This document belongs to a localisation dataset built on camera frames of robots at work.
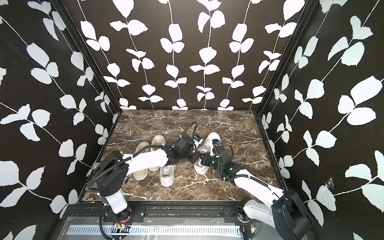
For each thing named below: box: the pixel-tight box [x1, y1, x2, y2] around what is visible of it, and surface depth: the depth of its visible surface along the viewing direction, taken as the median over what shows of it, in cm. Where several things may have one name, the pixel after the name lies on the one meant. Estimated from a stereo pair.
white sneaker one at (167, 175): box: [159, 164, 175, 188], surface depth 83 cm
